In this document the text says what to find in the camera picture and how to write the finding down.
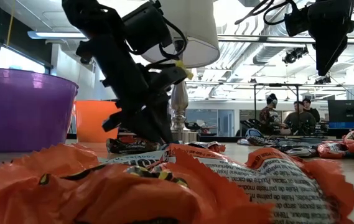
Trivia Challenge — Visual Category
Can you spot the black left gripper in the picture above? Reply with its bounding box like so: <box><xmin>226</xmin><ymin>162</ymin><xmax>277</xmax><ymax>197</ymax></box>
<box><xmin>76</xmin><ymin>33</ymin><xmax>193</xmax><ymax>145</ymax></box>

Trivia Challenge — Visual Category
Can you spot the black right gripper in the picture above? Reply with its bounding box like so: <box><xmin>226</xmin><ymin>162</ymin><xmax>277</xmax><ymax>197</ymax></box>
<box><xmin>307</xmin><ymin>0</ymin><xmax>354</xmax><ymax>77</ymax></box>

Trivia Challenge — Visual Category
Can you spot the white blue cookies cream bar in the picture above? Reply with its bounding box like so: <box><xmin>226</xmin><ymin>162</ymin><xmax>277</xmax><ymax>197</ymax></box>
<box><xmin>97</xmin><ymin>150</ymin><xmax>173</xmax><ymax>167</ymax></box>

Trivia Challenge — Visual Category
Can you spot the brown silver Hershey's bar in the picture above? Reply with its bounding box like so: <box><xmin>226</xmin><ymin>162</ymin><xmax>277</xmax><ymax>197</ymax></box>
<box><xmin>284</xmin><ymin>146</ymin><xmax>318</xmax><ymax>159</ymax></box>
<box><xmin>275</xmin><ymin>138</ymin><xmax>320</xmax><ymax>149</ymax></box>
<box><xmin>247</xmin><ymin>135</ymin><xmax>279</xmax><ymax>147</ymax></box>

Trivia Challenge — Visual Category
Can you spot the black ceiling spotlight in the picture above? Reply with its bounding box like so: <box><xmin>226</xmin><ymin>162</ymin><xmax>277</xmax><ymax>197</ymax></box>
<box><xmin>281</xmin><ymin>45</ymin><xmax>310</xmax><ymax>65</ymax></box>
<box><xmin>314</xmin><ymin>75</ymin><xmax>333</xmax><ymax>85</ymax></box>

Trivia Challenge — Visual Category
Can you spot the orange pumpkin plastic bucket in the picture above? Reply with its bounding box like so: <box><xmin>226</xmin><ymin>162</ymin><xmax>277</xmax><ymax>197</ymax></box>
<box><xmin>74</xmin><ymin>99</ymin><xmax>123</xmax><ymax>143</ymax></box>

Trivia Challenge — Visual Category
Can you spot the person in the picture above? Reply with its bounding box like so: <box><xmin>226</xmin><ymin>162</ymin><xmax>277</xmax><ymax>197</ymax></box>
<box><xmin>258</xmin><ymin>92</ymin><xmax>286</xmax><ymax>136</ymax></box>
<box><xmin>300</xmin><ymin>97</ymin><xmax>321</xmax><ymax>124</ymax></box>
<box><xmin>283</xmin><ymin>100</ymin><xmax>318</xmax><ymax>136</ymax></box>

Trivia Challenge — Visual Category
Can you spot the black computer monitor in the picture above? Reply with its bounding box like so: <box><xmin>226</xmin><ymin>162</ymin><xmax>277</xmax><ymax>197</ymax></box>
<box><xmin>327</xmin><ymin>99</ymin><xmax>354</xmax><ymax>130</ymax></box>

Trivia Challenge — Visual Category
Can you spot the white shade silver table lamp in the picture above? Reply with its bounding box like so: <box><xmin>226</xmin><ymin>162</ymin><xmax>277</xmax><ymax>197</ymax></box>
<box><xmin>139</xmin><ymin>0</ymin><xmax>221</xmax><ymax>144</ymax></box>

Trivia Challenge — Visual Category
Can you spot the purple plastic bucket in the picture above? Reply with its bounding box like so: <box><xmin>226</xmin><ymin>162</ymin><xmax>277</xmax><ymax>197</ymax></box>
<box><xmin>0</xmin><ymin>67</ymin><xmax>80</xmax><ymax>153</ymax></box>

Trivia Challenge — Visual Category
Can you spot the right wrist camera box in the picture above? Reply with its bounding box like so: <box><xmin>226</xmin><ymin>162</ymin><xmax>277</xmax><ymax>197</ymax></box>
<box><xmin>284</xmin><ymin>4</ymin><xmax>310</xmax><ymax>37</ymax></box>

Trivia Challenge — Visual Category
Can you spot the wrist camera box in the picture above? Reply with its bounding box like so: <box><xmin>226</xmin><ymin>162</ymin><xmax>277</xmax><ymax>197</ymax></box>
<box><xmin>284</xmin><ymin>4</ymin><xmax>310</xmax><ymax>37</ymax></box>
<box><xmin>121</xmin><ymin>1</ymin><xmax>180</xmax><ymax>56</ymax></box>

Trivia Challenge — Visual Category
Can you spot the silver ventilation duct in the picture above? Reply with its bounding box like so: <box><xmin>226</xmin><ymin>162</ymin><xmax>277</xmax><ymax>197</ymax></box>
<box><xmin>220</xmin><ymin>18</ymin><xmax>289</xmax><ymax>68</ymax></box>

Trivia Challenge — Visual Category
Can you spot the black left camera cable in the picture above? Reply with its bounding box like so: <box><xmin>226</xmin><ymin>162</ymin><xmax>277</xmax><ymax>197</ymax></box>
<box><xmin>157</xmin><ymin>15</ymin><xmax>189</xmax><ymax>63</ymax></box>

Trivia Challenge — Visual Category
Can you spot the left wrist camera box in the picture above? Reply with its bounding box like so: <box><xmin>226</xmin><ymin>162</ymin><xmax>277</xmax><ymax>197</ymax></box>
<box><xmin>121</xmin><ymin>1</ymin><xmax>180</xmax><ymax>56</ymax></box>

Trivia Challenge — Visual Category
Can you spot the yellow cable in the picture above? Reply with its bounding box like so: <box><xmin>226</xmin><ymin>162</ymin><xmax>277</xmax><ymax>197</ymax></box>
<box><xmin>6</xmin><ymin>0</ymin><xmax>17</xmax><ymax>47</ymax></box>

